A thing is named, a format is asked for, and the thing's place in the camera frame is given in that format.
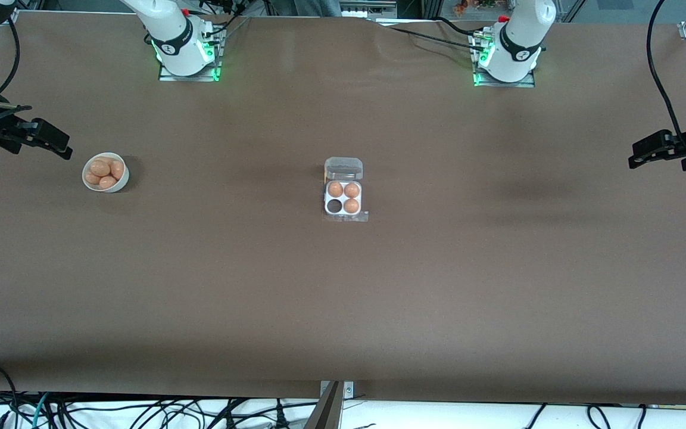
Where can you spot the clear plastic egg box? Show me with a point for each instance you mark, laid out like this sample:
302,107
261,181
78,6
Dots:
343,168

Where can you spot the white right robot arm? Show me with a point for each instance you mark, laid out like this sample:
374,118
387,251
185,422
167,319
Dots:
179,47

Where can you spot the white round bowl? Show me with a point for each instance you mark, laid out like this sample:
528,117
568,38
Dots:
121,185

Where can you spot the orange decoration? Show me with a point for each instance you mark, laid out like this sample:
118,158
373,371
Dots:
461,7

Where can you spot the person in grey trousers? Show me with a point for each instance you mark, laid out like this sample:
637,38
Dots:
319,6

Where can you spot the white power strip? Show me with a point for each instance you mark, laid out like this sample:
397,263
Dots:
370,9

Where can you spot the white lower shelf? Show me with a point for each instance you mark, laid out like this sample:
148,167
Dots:
438,417

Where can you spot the brown camera stand post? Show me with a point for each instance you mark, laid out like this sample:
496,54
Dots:
325,414

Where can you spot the small metal table bracket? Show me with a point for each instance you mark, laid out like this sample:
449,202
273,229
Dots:
349,390

